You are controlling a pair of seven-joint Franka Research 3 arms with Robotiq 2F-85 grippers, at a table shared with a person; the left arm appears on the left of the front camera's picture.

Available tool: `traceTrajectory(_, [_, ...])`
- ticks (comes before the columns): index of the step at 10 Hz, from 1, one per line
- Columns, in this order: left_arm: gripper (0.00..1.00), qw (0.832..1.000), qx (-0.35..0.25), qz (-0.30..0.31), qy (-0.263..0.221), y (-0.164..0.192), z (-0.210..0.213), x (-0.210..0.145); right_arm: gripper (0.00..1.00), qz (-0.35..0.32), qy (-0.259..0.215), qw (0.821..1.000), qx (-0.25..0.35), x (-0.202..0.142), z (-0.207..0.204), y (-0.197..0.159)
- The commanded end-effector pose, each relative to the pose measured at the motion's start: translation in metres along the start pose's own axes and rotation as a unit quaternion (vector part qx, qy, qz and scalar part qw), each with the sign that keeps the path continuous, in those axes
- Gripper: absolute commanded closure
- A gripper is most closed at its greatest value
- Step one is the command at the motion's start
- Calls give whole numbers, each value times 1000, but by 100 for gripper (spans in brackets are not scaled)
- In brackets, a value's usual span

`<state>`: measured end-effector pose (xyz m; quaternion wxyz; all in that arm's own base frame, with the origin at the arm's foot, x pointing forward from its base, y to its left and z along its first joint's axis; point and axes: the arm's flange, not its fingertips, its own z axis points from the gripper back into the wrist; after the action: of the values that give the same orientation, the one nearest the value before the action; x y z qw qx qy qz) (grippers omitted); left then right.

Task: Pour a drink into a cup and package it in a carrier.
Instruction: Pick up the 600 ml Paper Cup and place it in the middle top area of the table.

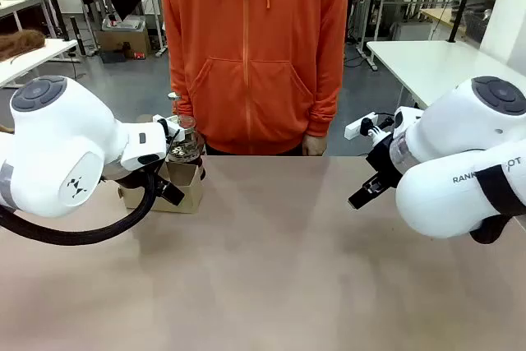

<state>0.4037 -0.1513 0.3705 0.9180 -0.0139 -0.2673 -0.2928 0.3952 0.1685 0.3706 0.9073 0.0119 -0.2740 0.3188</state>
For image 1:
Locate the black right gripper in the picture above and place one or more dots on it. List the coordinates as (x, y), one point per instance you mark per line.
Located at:
(386, 158)

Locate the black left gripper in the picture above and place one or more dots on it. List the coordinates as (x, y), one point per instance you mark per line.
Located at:
(131, 178)

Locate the brown cardboard cup carrier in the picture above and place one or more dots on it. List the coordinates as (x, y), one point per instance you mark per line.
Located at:
(185, 197)

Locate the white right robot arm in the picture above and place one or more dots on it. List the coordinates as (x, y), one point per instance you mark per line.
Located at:
(452, 141)

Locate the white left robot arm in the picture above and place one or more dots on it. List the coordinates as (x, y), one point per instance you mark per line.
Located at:
(49, 141)

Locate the person's left hand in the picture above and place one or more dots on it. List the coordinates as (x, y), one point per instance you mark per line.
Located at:
(314, 146)

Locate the clear glass bottle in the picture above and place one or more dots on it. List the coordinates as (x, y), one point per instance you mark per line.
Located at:
(185, 141)

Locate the large white side table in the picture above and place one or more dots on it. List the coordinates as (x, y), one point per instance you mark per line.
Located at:
(431, 63)

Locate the person in orange hoodie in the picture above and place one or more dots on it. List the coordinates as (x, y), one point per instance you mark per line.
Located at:
(255, 59)

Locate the brown cardboard box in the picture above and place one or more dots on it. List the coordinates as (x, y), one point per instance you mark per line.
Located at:
(123, 42)

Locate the grey plastic bin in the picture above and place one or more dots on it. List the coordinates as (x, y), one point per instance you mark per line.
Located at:
(123, 24)

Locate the white table with wig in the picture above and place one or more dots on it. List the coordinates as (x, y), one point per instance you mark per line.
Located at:
(41, 57)

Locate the brown hair wig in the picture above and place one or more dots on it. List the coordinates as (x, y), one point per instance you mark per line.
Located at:
(20, 42)

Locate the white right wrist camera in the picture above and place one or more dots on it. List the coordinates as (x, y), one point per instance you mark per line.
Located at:
(355, 128)

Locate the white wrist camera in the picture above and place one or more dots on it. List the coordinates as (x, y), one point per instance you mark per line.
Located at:
(164, 120)
(355, 128)

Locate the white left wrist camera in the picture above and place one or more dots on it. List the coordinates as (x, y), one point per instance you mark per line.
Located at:
(164, 120)

